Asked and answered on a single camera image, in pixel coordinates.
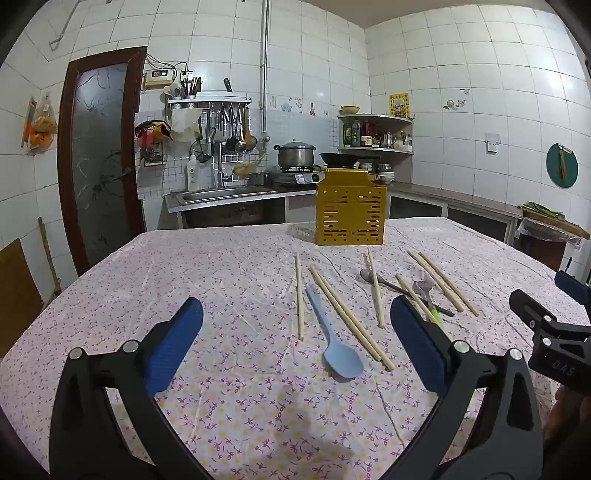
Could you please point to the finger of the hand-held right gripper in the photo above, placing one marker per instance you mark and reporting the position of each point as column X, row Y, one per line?
column 575, row 286
column 531, row 310

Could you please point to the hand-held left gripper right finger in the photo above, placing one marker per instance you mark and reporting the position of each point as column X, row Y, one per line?
column 415, row 337

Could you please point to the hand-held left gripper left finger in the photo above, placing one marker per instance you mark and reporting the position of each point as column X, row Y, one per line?
column 178, row 341

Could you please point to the blue plastic spoon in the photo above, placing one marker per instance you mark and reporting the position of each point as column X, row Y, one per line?
column 341, row 360

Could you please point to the yellow perforated utensil holder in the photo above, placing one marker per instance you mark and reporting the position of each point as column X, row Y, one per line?
column 351, row 212

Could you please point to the row of hanging kitchen utensils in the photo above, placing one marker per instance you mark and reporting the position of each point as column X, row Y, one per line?
column 231, row 134

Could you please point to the person's right hand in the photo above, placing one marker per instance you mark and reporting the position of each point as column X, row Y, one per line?
column 561, row 410

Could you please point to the silver metal fork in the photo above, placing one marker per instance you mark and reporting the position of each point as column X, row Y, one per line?
column 406, row 288

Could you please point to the wooden cutting board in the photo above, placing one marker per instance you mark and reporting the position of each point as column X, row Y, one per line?
column 568, row 224

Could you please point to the clear plastic bin bag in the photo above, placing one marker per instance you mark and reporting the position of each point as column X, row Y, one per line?
column 545, row 230

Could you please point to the metal spoon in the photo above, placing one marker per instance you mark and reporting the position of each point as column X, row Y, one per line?
column 369, row 275

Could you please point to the floral pink tablecloth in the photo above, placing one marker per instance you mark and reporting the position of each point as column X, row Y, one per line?
column 231, row 277

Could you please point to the green vegetables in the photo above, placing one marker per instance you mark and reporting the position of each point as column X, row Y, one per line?
column 540, row 209

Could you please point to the glass cabinet doors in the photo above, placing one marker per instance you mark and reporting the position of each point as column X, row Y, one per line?
column 475, row 221

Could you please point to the green round board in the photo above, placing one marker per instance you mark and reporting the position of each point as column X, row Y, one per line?
column 570, row 166

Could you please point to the brown kitchen counter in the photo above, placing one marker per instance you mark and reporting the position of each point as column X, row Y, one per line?
column 425, row 191

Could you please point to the steel sink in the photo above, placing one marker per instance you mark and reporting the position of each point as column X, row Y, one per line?
column 217, row 195

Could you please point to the wooden stick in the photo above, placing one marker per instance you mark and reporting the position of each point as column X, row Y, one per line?
column 48, row 258

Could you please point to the clear plastic tray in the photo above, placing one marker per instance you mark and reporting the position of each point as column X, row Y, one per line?
column 302, row 230

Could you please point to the white soap bottle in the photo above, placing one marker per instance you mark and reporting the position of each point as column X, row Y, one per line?
column 193, row 177

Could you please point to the stack of bowls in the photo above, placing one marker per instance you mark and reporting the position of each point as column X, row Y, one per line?
column 383, row 174

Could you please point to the metal faucet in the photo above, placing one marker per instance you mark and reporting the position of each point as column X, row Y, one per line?
column 220, row 170

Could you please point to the small metal cup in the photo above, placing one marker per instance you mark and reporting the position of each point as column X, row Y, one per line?
column 258, row 178

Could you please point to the yellow net bag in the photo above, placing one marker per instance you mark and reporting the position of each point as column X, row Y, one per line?
column 247, row 167

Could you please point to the white corner shelf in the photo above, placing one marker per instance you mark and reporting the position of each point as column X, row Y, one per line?
column 376, row 150

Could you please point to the black wok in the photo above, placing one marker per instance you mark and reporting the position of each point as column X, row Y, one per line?
column 339, row 159

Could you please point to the brown door with frosted glass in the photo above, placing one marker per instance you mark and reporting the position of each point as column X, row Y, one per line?
column 99, row 161

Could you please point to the gas stove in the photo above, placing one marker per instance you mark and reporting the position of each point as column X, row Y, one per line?
column 300, row 177

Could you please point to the metal kettle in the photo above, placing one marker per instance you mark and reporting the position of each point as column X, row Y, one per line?
column 388, row 140

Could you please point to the row of condiment bottles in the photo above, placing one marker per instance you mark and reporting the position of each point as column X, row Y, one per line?
column 360, row 136

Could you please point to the red and yellow bags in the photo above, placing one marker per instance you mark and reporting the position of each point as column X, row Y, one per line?
column 152, row 134

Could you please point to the white plastic bag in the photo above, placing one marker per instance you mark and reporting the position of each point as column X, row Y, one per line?
column 184, row 124

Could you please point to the steel cooking pot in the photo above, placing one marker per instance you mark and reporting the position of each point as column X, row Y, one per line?
column 295, row 156

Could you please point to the beige bowl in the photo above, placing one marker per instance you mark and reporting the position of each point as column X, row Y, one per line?
column 349, row 110

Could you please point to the utensil cup with chopsticks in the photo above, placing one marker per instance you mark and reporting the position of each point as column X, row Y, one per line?
column 190, row 88

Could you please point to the orange plastic bag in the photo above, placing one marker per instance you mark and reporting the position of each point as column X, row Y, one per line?
column 41, row 127

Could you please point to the beige electric controller box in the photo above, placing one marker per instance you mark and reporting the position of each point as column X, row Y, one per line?
column 158, row 79

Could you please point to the white wall outlet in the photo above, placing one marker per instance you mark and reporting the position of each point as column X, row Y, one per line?
column 493, row 143

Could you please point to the teapot wall sticker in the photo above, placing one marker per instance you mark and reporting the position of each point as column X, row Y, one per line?
column 455, row 102

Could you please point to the yellow wall poster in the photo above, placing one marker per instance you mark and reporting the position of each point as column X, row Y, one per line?
column 399, row 105

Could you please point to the metal wall rack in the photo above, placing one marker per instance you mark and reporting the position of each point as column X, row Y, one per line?
column 207, row 101

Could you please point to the grey wall pipe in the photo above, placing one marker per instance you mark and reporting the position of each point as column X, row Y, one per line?
column 264, row 69

